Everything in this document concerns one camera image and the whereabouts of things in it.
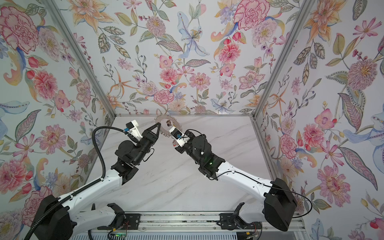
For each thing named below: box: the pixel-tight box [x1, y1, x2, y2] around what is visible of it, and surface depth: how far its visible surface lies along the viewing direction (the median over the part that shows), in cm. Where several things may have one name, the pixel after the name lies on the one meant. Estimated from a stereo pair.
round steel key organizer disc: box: [154, 114, 183, 137], surface depth 79 cm
